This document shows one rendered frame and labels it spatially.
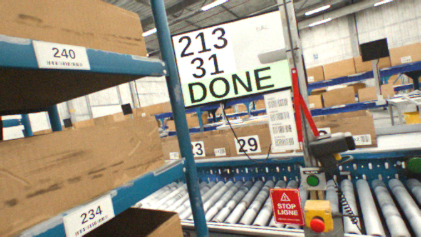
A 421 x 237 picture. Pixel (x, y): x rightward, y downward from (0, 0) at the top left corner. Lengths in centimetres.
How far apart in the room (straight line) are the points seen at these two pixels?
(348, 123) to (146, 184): 118
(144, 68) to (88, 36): 10
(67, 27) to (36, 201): 23
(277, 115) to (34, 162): 67
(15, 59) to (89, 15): 16
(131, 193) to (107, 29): 27
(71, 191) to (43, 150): 6
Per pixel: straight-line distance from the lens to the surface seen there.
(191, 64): 95
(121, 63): 40
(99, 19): 45
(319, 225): 80
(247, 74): 92
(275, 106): 82
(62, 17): 41
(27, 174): 35
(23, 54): 33
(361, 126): 142
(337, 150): 76
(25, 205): 35
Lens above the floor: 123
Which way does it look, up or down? 3 degrees down
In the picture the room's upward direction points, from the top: 11 degrees counter-clockwise
